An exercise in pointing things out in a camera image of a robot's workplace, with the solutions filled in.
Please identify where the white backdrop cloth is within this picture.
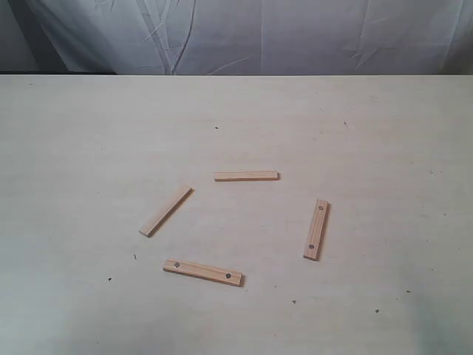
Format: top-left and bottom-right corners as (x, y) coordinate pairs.
(1, 1), (472, 75)

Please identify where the wood stick with two magnets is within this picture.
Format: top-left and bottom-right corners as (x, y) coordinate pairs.
(303, 199), (330, 261)

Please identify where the plain pale wood stick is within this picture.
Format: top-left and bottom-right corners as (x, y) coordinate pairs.
(138, 186), (194, 237)

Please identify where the horizontal grained wood stick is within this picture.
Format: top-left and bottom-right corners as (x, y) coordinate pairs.
(214, 171), (279, 182)

